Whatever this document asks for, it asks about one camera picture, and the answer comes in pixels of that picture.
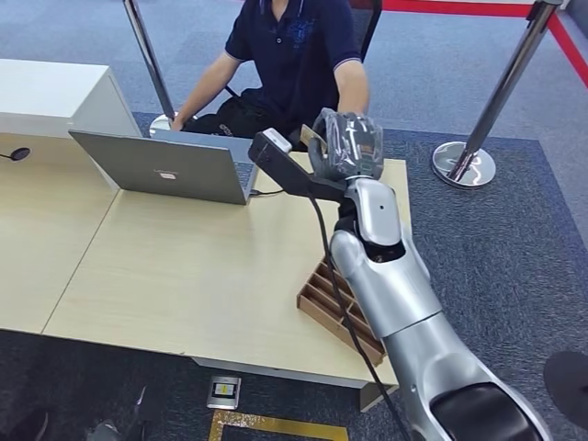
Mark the person's right hand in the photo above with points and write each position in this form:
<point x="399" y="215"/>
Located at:
<point x="177" y="123"/>

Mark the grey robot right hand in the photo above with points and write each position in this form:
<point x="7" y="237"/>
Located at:
<point x="349" y="146"/>

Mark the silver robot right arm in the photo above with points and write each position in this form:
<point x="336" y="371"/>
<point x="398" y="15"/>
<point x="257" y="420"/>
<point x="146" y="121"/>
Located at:
<point x="404" y="292"/>

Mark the person's left forearm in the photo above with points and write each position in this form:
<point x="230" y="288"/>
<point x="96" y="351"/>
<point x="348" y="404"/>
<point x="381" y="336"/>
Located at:
<point x="351" y="85"/>

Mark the person's right forearm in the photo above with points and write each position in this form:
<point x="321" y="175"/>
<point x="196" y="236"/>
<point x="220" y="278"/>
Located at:
<point x="207" y="91"/>

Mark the person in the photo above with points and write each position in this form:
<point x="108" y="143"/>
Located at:
<point x="294" y="61"/>

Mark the brown wooden slotted card holder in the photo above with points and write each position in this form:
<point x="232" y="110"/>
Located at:
<point x="326" y="310"/>

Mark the grey laptop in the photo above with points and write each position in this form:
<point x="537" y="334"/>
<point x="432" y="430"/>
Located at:
<point x="174" y="173"/>

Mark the black mesh office chair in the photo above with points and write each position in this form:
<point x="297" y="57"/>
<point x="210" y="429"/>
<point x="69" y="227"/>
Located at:
<point x="368" y="27"/>

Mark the white cabinet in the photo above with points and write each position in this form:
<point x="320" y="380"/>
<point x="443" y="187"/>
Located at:
<point x="50" y="91"/>

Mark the red barrier belt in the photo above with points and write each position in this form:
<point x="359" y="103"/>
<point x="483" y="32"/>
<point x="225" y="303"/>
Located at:
<point x="569" y="52"/>
<point x="450" y="8"/>

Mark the black round desk disc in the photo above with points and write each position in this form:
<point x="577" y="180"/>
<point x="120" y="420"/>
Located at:
<point x="20" y="154"/>

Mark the silver floor socket box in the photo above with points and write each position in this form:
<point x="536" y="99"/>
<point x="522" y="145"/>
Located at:
<point x="223" y="392"/>

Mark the yellow floor tape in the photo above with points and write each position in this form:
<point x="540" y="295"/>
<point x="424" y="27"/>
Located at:
<point x="275" y="426"/>

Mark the black round base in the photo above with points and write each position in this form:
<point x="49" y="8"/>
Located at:
<point x="569" y="386"/>

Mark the chrome stanchion post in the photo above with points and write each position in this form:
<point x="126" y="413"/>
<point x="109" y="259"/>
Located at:
<point x="500" y="91"/>
<point x="147" y="55"/>

